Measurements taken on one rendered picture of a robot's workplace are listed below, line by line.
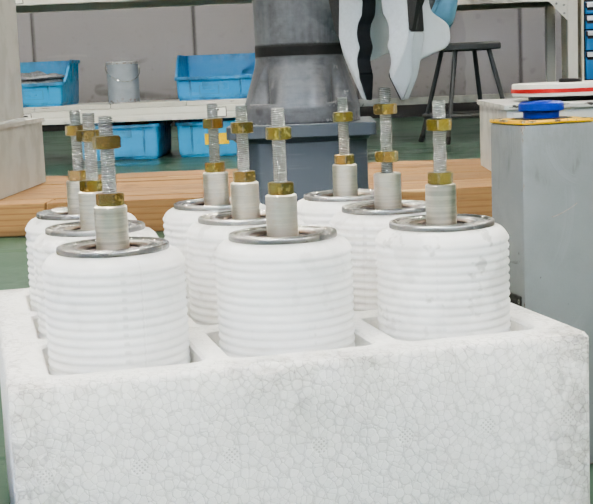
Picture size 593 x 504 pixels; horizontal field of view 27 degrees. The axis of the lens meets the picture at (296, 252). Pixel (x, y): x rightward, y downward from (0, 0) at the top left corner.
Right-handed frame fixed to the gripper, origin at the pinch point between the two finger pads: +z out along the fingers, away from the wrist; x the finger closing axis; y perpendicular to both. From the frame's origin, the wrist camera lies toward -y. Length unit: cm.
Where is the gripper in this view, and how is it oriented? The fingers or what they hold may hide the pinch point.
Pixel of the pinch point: (378, 83)
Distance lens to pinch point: 100.9
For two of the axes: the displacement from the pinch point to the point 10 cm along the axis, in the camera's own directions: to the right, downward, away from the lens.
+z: 0.4, 9.9, 1.4
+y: 7.3, -1.3, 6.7
